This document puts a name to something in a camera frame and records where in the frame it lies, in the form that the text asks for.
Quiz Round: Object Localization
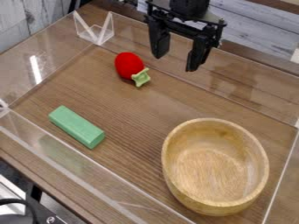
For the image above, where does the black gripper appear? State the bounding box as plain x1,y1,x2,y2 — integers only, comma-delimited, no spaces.
146,0,227,72

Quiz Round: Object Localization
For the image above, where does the red plush strawberry toy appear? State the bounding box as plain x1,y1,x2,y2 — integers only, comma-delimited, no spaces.
115,52,151,88

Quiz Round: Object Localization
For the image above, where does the clear acrylic tray wall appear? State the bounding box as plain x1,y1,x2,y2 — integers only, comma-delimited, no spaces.
0,99,190,224

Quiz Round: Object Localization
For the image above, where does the wooden brown bowl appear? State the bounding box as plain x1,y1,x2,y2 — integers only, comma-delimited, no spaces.
162,118,270,216

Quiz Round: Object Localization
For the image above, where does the black cable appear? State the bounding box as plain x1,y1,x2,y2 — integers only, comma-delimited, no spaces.
0,198,39,224

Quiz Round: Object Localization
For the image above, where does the black metal table bracket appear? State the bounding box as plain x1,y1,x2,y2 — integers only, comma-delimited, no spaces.
26,185,68,224

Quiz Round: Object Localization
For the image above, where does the green rectangular block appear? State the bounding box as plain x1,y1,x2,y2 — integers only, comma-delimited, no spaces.
48,105,106,150

